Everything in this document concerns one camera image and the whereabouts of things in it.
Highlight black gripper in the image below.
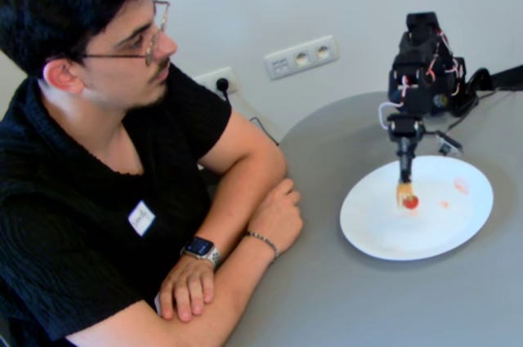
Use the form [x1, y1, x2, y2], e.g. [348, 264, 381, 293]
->
[386, 113, 426, 183]

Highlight person's bare right forearm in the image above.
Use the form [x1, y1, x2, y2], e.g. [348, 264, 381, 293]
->
[65, 238, 275, 347]

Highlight person's head with dark hair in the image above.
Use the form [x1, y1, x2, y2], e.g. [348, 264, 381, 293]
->
[0, 0, 179, 111]

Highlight person's right hand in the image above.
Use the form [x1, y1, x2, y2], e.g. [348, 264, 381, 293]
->
[260, 178, 304, 258]

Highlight person's left hand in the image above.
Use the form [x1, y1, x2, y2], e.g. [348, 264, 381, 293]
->
[158, 256, 216, 322]

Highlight round white plate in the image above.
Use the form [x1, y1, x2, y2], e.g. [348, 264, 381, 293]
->
[339, 154, 494, 262]

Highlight black desk clamp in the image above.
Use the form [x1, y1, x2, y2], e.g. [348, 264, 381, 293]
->
[451, 64, 523, 118]

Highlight white name tag sticker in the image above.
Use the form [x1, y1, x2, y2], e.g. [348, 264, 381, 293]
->
[127, 199, 157, 238]

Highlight thin metal round glasses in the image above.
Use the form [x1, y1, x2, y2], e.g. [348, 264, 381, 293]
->
[79, 0, 172, 66]

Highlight black short-sleeved shirt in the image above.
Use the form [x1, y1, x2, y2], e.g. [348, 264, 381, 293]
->
[0, 61, 233, 344]

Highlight white cable loop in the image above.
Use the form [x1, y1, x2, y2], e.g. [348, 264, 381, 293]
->
[378, 100, 404, 131]

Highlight thin black camera cable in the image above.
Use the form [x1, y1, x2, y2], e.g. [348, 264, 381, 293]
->
[445, 91, 498, 134]

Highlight black power cable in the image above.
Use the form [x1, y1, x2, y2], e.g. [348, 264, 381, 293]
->
[222, 91, 281, 148]

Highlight white double wall socket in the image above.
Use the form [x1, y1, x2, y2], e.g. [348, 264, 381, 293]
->
[263, 34, 341, 82]

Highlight thin beaded bracelet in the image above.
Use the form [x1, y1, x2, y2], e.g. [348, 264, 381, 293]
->
[244, 230, 281, 262]

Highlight white single wall socket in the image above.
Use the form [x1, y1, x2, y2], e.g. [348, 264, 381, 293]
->
[191, 65, 241, 97]

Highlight smartwatch with grey strap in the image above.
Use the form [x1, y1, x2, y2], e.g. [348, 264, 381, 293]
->
[181, 235, 222, 269]

